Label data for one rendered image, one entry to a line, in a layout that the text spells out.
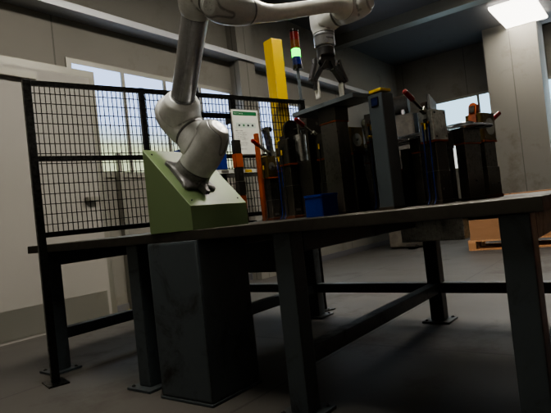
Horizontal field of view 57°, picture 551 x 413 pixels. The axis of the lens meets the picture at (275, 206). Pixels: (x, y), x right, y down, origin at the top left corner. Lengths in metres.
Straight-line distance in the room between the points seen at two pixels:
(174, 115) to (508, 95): 7.69
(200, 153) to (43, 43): 2.89
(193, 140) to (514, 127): 7.61
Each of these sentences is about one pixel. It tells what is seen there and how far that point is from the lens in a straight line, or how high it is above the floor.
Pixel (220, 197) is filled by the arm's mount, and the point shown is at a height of 0.83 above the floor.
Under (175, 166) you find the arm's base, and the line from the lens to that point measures 2.21.
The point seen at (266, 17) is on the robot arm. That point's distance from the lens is 1.95.
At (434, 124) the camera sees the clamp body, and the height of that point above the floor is 1.00.
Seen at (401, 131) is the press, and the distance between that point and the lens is 8.23.
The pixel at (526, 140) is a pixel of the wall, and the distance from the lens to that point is 9.23.
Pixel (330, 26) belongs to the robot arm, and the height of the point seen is 1.47.
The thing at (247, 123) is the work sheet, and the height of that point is 1.36.
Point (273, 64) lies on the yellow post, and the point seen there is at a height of 1.81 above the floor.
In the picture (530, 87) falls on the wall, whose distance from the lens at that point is 9.31.
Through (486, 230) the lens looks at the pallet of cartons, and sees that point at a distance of 6.99.
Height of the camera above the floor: 0.72
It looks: 1 degrees up
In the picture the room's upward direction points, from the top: 6 degrees counter-clockwise
